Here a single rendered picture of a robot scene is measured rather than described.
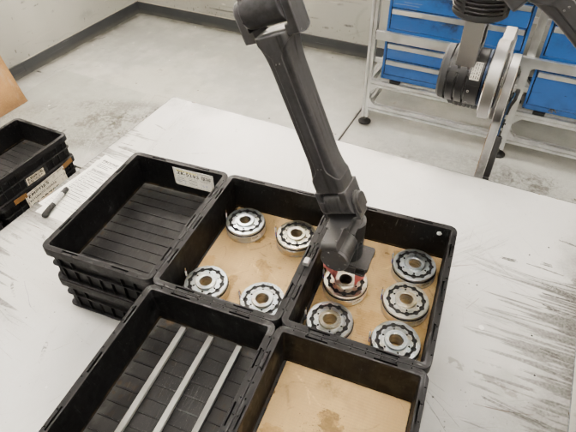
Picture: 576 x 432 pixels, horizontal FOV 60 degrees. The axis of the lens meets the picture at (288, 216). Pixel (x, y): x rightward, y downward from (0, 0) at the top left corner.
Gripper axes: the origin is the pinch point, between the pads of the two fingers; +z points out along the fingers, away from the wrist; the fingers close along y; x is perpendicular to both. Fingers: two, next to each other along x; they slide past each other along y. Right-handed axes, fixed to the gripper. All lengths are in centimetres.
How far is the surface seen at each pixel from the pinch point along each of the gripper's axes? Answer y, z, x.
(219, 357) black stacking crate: -18.6, 3.5, -27.5
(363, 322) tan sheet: 7.0, 3.8, -7.5
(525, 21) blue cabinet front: 27, 19, 194
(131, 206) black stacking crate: -65, 6, 4
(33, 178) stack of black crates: -140, 41, 28
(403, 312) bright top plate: 14.5, 0.6, -3.6
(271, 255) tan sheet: -20.5, 4.8, 2.9
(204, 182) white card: -46.6, -0.2, 15.7
